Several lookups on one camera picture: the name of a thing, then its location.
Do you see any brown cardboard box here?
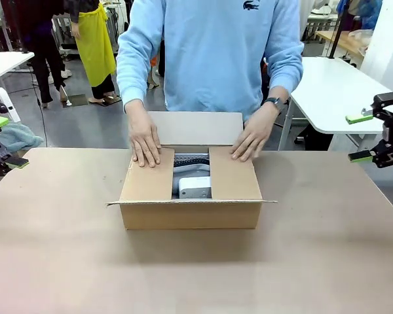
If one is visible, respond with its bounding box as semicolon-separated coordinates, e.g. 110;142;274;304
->
105;111;278;231

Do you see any person's left forearm blue sleeve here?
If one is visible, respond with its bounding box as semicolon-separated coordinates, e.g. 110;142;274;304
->
266;45;305;106

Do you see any person's right forearm blue sleeve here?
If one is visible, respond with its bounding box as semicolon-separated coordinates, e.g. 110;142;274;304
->
116;42;161;114

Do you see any small white box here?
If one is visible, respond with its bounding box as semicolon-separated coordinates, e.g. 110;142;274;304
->
178;176;214;200

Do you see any white device inside box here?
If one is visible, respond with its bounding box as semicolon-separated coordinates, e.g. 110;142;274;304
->
172;163;212;198

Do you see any person's left hand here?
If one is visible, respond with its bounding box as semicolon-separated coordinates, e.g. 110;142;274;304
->
231;104;285;163

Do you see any person's right hand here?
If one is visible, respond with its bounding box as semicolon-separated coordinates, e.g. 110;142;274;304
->
124;105;162;169

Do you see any light blue towel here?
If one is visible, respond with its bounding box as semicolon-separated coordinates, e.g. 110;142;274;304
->
0;123;45;152

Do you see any large white side table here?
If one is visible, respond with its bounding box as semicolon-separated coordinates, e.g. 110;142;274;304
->
277;57;393;152

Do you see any white table with thin edge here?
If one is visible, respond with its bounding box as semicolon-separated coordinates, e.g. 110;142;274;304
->
0;51;35;86

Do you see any wooden background table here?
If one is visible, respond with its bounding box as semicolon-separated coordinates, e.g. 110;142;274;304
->
315;29;367;60

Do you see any clear plastic bag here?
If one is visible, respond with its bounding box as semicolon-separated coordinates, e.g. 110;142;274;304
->
348;28;375;56

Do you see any black wrist watch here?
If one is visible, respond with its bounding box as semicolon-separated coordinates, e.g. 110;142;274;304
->
261;96;288;108

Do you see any person in dark clothes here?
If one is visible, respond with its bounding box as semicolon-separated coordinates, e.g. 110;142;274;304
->
5;0;73;109

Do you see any black stand pole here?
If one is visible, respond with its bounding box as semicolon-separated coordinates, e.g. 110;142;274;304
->
327;0;348;60

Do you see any blue hanging garment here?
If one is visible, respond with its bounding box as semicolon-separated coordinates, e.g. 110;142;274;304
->
360;0;383;31

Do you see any white background workbench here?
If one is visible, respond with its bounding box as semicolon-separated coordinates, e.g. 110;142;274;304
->
306;11;341;34

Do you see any mannequin with yellow apron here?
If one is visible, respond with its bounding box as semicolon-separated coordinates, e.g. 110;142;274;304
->
68;0;118;105

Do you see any person in light blue sweatshirt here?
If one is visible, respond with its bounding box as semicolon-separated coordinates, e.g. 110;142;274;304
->
116;0;305;127

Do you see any mannequin with orange skirt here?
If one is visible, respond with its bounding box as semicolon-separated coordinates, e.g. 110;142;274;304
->
146;54;162;90

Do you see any dark patterned item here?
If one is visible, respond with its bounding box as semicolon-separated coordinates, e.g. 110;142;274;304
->
173;154;211;168

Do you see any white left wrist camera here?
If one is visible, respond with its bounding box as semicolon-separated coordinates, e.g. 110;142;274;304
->
0;87;21;124

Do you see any dark mannequin base plate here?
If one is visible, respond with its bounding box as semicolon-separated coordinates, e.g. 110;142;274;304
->
101;94;125;106
61;94;88;107

